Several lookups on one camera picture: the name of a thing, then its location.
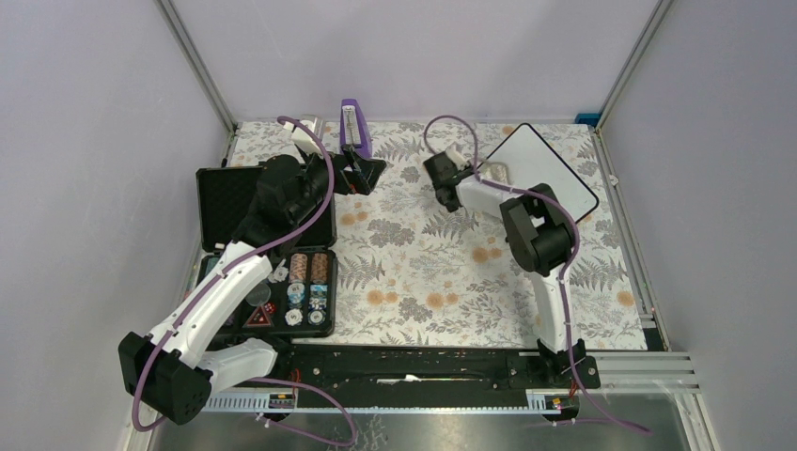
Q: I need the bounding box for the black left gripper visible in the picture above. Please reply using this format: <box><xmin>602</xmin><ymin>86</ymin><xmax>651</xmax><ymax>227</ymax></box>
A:
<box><xmin>290</xmin><ymin>143</ymin><xmax>386</xmax><ymax>224</ymax></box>

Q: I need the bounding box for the blue corner bracket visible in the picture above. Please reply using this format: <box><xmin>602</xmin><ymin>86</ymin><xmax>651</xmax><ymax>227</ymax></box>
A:
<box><xmin>574</xmin><ymin>113</ymin><xmax>602</xmax><ymax>128</ymax></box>

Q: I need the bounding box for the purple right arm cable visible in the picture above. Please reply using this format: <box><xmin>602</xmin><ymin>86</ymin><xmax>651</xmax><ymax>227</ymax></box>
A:
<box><xmin>423</xmin><ymin>115</ymin><xmax>652</xmax><ymax>436</ymax></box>

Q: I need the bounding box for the purple metronome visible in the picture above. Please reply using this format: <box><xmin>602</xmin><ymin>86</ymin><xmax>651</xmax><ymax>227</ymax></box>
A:
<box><xmin>339</xmin><ymin>99</ymin><xmax>372</xmax><ymax>159</ymax></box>

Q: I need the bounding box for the floral patterned table mat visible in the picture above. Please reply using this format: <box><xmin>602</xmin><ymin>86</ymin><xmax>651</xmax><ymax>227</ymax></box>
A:
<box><xmin>227</xmin><ymin>120</ymin><xmax>649</xmax><ymax>351</ymax></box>

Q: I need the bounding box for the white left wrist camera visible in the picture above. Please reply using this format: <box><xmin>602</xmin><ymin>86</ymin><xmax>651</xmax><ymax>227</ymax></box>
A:
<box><xmin>281</xmin><ymin>116</ymin><xmax>325</xmax><ymax>155</ymax></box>

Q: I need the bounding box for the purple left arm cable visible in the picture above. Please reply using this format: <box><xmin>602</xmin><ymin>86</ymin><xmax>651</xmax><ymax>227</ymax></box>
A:
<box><xmin>132</xmin><ymin>116</ymin><xmax>336</xmax><ymax>433</ymax></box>

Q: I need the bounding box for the small whiteboard black frame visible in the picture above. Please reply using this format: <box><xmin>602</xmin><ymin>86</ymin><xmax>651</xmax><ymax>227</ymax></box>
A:
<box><xmin>481</xmin><ymin>123</ymin><xmax>600</xmax><ymax>222</ymax></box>

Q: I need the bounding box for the black poker chip case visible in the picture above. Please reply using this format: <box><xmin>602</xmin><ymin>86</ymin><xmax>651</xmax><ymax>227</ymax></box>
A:
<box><xmin>195</xmin><ymin>163</ymin><xmax>338</xmax><ymax>340</ymax></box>

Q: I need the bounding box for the red triangle dealer token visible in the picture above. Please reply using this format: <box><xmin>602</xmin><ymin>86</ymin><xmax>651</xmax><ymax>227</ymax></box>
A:
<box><xmin>244</xmin><ymin>305</ymin><xmax>273</xmax><ymax>328</ymax></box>

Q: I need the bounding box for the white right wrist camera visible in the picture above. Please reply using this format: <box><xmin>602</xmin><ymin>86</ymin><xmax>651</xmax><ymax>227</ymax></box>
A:
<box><xmin>444</xmin><ymin>144</ymin><xmax>470</xmax><ymax>171</ymax></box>

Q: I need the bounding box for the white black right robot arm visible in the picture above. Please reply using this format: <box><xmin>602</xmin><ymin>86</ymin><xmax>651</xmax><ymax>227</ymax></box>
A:
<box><xmin>423</xmin><ymin>150</ymin><xmax>585</xmax><ymax>387</ymax></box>

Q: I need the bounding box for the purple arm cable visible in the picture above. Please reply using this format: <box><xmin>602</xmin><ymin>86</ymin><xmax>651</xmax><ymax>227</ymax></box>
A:
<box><xmin>132</xmin><ymin>116</ymin><xmax>336</xmax><ymax>433</ymax></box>
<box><xmin>423</xmin><ymin>115</ymin><xmax>652</xmax><ymax>436</ymax></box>

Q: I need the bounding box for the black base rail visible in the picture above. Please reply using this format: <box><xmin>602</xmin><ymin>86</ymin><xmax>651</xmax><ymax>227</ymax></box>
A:
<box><xmin>271</xmin><ymin>344</ymin><xmax>601</xmax><ymax>410</ymax></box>

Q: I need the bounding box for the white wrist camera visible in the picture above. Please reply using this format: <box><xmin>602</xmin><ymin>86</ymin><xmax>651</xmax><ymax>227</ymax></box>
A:
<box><xmin>444</xmin><ymin>144</ymin><xmax>470</xmax><ymax>171</ymax></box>
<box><xmin>281</xmin><ymin>116</ymin><xmax>325</xmax><ymax>155</ymax></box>

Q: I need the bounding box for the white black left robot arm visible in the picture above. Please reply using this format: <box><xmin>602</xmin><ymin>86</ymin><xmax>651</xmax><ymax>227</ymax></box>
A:
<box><xmin>117</xmin><ymin>146</ymin><xmax>387</xmax><ymax>432</ymax></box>

